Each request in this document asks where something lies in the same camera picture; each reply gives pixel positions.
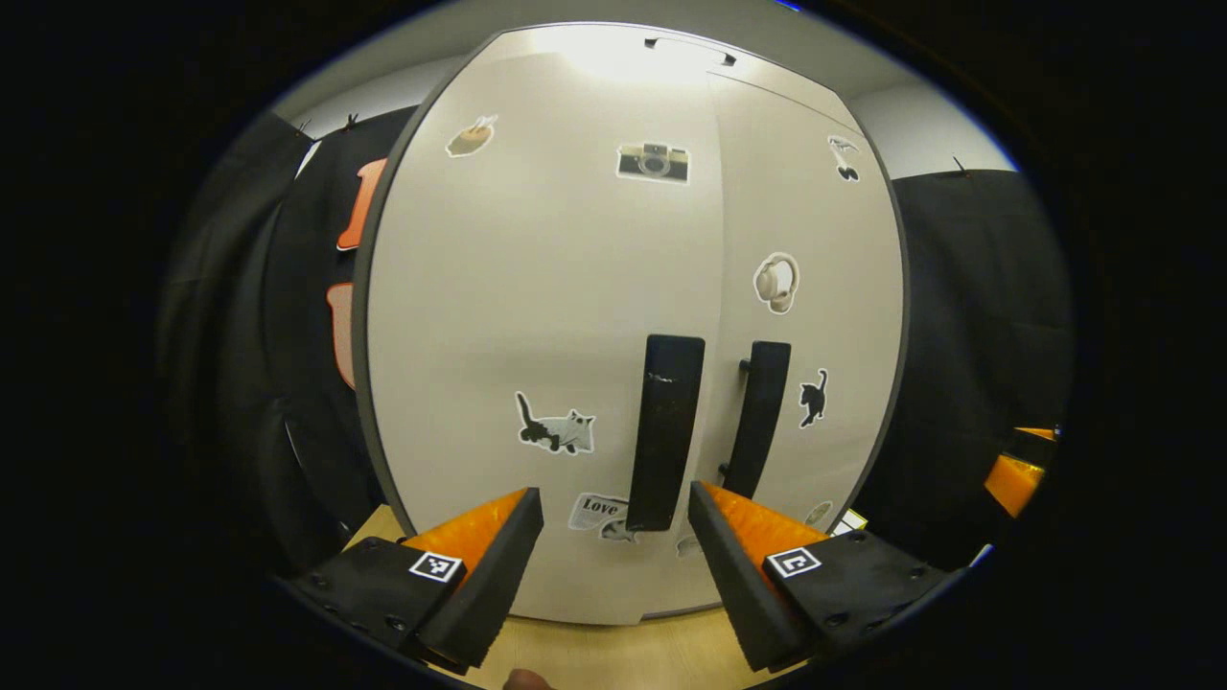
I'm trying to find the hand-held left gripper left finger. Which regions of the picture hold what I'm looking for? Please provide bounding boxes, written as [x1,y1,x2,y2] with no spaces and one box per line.
[288,487,545,677]

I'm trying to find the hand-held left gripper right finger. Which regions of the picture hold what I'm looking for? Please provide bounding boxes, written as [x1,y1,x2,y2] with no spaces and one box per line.
[687,479,969,674]

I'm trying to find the white cabinet door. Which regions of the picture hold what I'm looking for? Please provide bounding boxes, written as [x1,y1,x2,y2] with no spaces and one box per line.
[367,53,725,626]
[707,72,907,576]

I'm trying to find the white shoe cabinet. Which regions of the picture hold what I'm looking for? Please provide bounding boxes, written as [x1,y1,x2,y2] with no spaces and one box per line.
[350,21,910,629]

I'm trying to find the black backdrop cloth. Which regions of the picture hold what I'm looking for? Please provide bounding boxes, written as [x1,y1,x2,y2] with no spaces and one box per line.
[853,171,1075,571]
[264,105,418,566]
[158,110,317,576]

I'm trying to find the black door handle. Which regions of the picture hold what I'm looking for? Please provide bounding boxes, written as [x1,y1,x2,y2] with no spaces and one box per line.
[721,340,793,501]
[626,334,706,533]

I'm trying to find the black drawer handle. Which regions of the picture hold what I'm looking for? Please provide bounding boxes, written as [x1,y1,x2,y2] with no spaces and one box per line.
[644,36,737,66]

